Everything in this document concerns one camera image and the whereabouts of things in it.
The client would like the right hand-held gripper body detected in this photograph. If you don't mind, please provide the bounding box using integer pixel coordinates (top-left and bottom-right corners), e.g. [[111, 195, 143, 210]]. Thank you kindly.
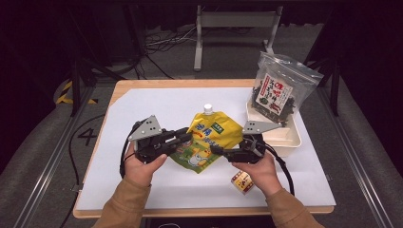
[[222, 120, 283, 165]]

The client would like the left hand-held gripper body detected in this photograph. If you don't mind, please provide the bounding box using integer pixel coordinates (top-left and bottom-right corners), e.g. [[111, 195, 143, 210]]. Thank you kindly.
[[127, 114, 179, 165]]

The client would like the yellow spouted refill pouch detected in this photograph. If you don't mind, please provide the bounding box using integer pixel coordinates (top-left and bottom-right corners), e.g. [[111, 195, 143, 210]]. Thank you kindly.
[[168, 103, 244, 175]]

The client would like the white plastic container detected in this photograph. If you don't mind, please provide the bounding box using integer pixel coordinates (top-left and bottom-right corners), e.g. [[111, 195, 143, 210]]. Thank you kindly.
[[245, 94, 302, 159]]

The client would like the clear bag of dried seaweed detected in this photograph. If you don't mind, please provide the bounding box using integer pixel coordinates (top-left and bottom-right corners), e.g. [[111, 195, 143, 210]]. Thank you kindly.
[[249, 50, 325, 128]]

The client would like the person's left hand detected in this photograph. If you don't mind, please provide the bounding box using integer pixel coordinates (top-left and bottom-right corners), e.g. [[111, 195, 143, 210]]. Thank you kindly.
[[123, 151, 168, 188]]

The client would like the person's right hand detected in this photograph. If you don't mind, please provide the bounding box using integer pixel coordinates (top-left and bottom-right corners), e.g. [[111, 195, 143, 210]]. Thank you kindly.
[[231, 151, 283, 198]]

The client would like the white table mat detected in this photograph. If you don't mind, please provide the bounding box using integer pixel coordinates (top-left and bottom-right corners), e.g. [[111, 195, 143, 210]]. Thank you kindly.
[[75, 86, 336, 212]]

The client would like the small red yellow box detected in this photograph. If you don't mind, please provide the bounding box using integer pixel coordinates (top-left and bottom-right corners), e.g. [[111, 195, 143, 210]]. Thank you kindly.
[[230, 170, 255, 196]]

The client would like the yellow black hazard tape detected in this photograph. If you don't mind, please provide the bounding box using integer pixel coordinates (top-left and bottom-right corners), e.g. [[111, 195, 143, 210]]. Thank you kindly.
[[54, 80, 98, 105]]

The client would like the white metal stand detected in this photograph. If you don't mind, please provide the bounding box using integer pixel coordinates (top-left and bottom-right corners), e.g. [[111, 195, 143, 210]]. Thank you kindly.
[[193, 5, 284, 72]]

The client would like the left hand-held gripper cable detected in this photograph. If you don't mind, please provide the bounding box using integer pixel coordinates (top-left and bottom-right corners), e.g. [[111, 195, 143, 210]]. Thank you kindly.
[[119, 121, 141, 181]]

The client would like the hand-held gripper cable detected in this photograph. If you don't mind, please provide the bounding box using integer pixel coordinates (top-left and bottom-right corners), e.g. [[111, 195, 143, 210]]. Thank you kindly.
[[263, 142, 297, 198], [119, 121, 141, 181]]

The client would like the right hand-held gripper cable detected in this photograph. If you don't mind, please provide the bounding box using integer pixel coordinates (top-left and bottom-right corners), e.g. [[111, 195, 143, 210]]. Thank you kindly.
[[263, 142, 297, 198]]

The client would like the black floor cable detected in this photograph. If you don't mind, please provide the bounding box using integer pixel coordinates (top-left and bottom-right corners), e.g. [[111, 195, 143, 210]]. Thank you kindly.
[[57, 113, 106, 228]]

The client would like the bundle of floor cables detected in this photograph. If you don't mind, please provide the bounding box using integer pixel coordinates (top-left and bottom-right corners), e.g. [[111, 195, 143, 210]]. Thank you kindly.
[[144, 26, 198, 55]]

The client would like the aluminium frame rail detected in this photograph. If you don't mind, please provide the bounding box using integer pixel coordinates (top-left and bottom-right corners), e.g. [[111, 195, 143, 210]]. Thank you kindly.
[[11, 85, 97, 228], [316, 85, 395, 228]]

